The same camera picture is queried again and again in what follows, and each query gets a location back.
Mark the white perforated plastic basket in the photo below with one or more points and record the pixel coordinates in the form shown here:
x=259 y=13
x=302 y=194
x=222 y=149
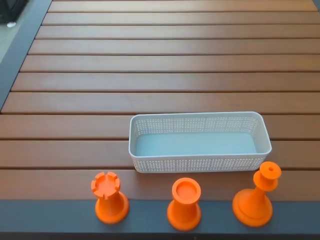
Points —
x=200 y=165

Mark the orange cup-topped chess piece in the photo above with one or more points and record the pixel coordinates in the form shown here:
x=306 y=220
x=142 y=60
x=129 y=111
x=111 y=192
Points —
x=183 y=212

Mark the orange tall spool-topped chess piece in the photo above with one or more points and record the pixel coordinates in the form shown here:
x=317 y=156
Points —
x=252 y=205

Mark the orange rook chess piece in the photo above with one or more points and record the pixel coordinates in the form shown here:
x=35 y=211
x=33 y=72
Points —
x=110 y=205

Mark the small white object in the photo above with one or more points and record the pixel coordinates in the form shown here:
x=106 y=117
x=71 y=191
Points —
x=11 y=24

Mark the black furniture piece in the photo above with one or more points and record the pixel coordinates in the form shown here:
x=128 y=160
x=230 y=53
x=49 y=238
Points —
x=7 y=10

